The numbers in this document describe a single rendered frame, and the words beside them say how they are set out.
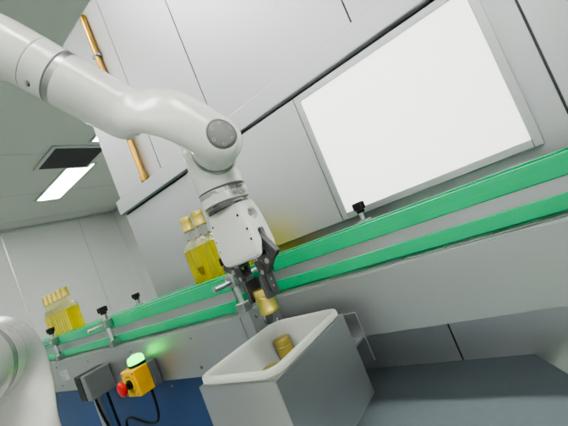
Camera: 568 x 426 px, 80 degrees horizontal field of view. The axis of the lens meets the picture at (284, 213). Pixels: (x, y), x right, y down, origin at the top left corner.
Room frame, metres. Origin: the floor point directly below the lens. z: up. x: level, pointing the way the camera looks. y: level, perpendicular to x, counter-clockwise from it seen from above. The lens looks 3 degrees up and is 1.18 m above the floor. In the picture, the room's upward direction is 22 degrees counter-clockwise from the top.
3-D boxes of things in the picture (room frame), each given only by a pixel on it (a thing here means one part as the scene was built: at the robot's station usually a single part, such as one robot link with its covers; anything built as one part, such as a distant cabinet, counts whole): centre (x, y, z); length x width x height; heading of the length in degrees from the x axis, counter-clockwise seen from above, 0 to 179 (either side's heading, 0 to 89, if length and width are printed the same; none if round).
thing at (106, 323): (1.06, 0.66, 1.11); 0.07 x 0.04 x 0.13; 145
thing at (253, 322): (0.77, 0.13, 1.02); 0.09 x 0.04 x 0.07; 145
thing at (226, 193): (0.60, 0.09, 1.27); 0.09 x 0.08 x 0.03; 53
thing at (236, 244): (0.60, 0.09, 1.21); 0.10 x 0.07 x 0.11; 53
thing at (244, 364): (0.60, 0.10, 0.97); 0.22 x 0.17 x 0.09; 145
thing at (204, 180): (0.60, 0.09, 1.36); 0.09 x 0.08 x 0.13; 24
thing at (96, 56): (1.29, 0.45, 1.93); 0.03 x 0.03 x 0.72; 55
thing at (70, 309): (1.55, 1.07, 1.19); 0.06 x 0.06 x 0.28; 55
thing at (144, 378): (0.94, 0.53, 0.96); 0.07 x 0.07 x 0.07; 55
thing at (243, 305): (0.75, 0.14, 1.12); 0.17 x 0.03 x 0.12; 145
